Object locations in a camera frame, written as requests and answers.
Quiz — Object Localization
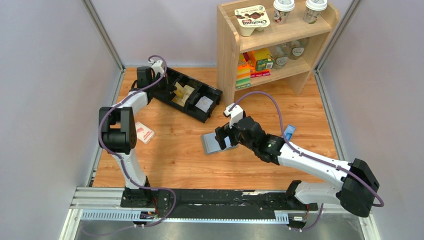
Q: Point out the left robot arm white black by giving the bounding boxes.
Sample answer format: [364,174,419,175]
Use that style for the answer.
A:
[98,66,167,202]

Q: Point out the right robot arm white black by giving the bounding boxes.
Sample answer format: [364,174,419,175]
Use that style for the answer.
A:
[215,116,383,218]

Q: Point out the tan cards in tray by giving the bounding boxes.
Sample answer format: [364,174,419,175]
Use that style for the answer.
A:
[171,85,195,107]

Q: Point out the blue card on table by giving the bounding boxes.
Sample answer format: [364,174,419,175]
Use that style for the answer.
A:
[284,124,296,141]

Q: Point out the grey card in tray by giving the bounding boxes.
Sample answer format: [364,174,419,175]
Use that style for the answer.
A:
[195,96,214,113]

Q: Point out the white pink card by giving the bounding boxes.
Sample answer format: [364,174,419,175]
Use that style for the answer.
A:
[135,122,156,145]

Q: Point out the black organizer tray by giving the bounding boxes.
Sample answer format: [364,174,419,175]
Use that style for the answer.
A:
[152,68,222,123]

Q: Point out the colourful sticky note stack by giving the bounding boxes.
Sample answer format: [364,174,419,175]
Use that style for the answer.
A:
[235,64,251,89]

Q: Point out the red flat packet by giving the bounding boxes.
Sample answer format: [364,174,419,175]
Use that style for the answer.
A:
[250,69,271,78]

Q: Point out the orange snack bag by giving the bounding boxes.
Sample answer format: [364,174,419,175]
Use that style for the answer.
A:
[237,53,253,76]

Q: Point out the green yellow box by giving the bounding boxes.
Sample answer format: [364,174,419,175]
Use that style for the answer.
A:
[247,47,274,72]

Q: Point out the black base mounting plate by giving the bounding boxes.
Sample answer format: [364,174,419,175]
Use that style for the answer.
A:
[120,188,318,220]

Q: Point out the wooden shelf unit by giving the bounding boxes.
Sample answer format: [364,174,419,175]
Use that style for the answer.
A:
[216,0,341,109]

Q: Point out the left glass jar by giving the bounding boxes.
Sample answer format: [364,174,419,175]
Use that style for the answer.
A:
[270,43,290,69]

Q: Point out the glass jar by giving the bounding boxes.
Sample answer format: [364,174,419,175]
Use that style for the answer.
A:
[288,37,309,60]
[270,43,290,69]

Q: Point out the right glass jar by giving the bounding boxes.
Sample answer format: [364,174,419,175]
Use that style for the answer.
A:
[288,37,309,60]

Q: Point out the Chobani yogurt pack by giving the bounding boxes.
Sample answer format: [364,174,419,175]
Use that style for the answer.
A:
[234,5,270,37]

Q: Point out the left paper coffee cup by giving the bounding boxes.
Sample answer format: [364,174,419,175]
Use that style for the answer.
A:
[273,0,295,24]

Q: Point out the paper coffee cup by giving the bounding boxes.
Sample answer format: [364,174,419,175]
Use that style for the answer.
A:
[303,0,328,24]
[273,0,295,24]

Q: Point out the right paper coffee cup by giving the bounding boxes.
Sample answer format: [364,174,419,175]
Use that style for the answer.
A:
[303,0,328,24]

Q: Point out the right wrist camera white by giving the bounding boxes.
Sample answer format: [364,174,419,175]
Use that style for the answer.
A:
[223,103,246,128]

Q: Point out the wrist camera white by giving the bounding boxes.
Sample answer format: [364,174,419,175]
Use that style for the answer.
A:
[223,103,246,128]
[149,59,167,76]

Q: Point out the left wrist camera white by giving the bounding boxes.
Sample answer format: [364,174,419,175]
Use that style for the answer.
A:
[149,59,167,76]

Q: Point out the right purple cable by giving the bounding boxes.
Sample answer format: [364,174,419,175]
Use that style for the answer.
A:
[228,91,385,232]

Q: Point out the aluminium frame rail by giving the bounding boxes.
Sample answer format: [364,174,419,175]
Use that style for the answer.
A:
[70,187,370,224]

